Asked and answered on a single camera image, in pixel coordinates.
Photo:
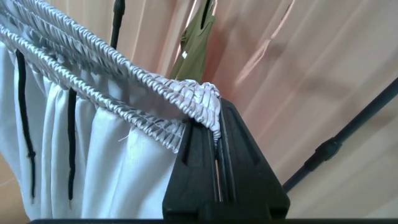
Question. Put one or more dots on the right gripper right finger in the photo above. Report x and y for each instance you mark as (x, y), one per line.
(252, 183)

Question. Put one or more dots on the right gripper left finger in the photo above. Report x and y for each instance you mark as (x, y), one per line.
(192, 180)

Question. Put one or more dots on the pale grey shorts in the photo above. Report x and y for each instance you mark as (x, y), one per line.
(109, 171)

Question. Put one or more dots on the green printed shirt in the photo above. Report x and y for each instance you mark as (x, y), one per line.
(194, 46)

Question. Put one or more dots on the black clothes rack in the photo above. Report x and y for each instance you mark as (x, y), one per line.
(326, 149)

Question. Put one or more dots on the beige curtain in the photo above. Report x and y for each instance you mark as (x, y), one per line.
(311, 46)

